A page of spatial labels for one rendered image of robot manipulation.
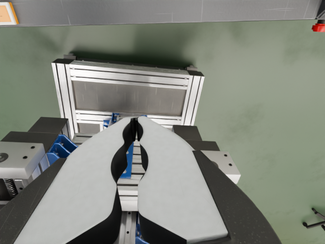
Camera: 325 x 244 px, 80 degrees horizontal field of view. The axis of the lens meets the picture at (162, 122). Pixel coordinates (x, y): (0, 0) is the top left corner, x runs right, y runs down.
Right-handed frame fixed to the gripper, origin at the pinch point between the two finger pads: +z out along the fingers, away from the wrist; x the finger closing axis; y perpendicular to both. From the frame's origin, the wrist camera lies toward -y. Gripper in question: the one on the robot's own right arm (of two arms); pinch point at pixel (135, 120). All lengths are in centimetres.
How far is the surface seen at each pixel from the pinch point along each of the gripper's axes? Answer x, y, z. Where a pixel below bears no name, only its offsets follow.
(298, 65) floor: 107, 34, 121
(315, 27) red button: 43, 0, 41
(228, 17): 14.9, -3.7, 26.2
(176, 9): 6.0, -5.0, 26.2
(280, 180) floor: 131, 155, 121
